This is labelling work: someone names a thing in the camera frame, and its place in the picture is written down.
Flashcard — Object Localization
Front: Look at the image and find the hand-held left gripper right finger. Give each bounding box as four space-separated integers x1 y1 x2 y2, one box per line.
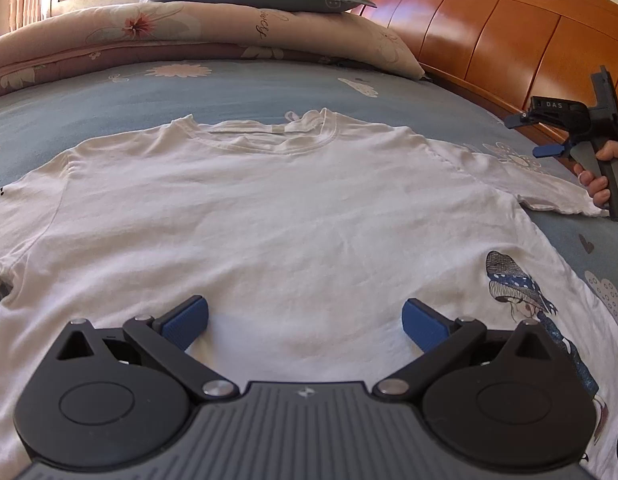
373 298 564 403

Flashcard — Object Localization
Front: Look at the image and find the pink floral folded quilt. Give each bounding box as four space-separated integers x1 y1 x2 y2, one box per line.
0 0 425 103

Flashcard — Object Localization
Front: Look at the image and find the blue floral bed sheet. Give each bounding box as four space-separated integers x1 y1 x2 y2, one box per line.
0 60 618 341

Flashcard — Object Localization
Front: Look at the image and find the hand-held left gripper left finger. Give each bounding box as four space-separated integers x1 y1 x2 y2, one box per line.
46 296 240 403

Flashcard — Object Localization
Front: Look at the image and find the person's right hand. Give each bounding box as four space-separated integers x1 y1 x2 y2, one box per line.
574 140 618 209

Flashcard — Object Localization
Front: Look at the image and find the wooden bed headboard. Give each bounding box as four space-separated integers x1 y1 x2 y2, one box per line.
350 0 618 173

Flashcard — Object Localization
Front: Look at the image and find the white printed t-shirt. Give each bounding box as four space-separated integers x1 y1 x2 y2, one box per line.
0 109 618 480

